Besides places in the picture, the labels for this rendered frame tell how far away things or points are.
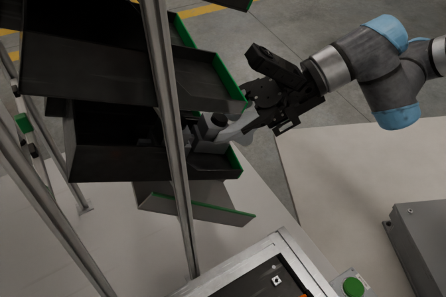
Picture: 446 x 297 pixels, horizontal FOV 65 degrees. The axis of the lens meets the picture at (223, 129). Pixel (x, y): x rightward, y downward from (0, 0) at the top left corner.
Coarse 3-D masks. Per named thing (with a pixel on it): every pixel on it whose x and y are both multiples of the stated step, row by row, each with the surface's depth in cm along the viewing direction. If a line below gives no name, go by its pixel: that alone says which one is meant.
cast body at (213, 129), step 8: (200, 120) 62; (208, 120) 61; (216, 120) 61; (224, 120) 61; (192, 128) 64; (200, 128) 62; (208, 128) 60; (216, 128) 60; (224, 128) 61; (192, 136) 63; (200, 136) 62; (208, 136) 61; (192, 144) 63; (200, 144) 62; (208, 144) 62; (224, 144) 63; (208, 152) 64; (216, 152) 64; (224, 152) 65
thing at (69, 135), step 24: (72, 120) 47; (96, 120) 58; (120, 120) 60; (144, 120) 62; (192, 120) 66; (72, 144) 46; (96, 144) 45; (120, 144) 57; (72, 168) 46; (96, 168) 48; (120, 168) 50; (144, 168) 51; (168, 168) 53; (192, 168) 56; (216, 168) 62; (240, 168) 61
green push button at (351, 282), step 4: (344, 280) 72; (348, 280) 71; (352, 280) 71; (356, 280) 71; (344, 284) 71; (348, 284) 71; (352, 284) 71; (356, 284) 71; (360, 284) 71; (344, 288) 71; (348, 288) 70; (352, 288) 70; (356, 288) 70; (360, 288) 70; (348, 292) 70; (352, 292) 70; (356, 292) 70; (360, 292) 70; (348, 296) 70; (352, 296) 70; (356, 296) 70; (360, 296) 70
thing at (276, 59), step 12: (252, 48) 55; (264, 48) 56; (252, 60) 54; (264, 60) 53; (276, 60) 56; (264, 72) 55; (276, 72) 56; (288, 72) 56; (300, 72) 60; (288, 84) 58; (300, 84) 59
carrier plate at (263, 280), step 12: (264, 264) 74; (276, 264) 74; (240, 276) 72; (252, 276) 72; (264, 276) 72; (288, 276) 72; (228, 288) 71; (240, 288) 71; (252, 288) 71; (264, 288) 71; (276, 288) 71; (288, 288) 71
